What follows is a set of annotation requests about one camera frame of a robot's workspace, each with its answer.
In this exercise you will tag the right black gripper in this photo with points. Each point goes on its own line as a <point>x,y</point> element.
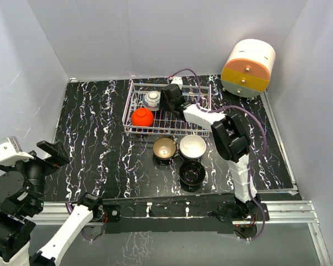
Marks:
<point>162,103</point>

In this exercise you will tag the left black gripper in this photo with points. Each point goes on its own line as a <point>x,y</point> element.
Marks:
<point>56,151</point>

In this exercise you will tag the blue floral white bowl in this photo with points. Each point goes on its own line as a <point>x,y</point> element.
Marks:
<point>151,100</point>

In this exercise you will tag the orange bowl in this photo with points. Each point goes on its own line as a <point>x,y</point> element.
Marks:
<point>142,117</point>

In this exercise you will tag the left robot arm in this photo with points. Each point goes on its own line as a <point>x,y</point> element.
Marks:
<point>22,189</point>

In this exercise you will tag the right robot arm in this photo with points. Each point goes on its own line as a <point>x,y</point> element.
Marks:
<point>233,145</point>

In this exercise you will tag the brown bowl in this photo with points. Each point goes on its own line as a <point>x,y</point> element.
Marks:
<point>164,148</point>

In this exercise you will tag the black glossy bowl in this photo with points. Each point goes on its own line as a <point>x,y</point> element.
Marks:
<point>192,173</point>

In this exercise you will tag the pastel round drawer cabinet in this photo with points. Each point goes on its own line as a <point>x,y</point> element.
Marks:
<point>248,69</point>

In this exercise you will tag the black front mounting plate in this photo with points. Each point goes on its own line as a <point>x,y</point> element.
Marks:
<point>166,219</point>

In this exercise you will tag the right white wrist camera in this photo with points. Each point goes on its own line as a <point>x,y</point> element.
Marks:
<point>177,80</point>

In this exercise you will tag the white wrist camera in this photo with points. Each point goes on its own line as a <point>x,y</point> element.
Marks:
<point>177,80</point>
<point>11,152</point>

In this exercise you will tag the white wire dish rack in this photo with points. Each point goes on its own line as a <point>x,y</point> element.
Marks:
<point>165,122</point>

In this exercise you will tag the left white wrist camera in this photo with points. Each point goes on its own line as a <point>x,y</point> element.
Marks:
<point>11,152</point>

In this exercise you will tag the aluminium frame rail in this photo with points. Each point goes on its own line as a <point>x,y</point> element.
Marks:
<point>121,168</point>

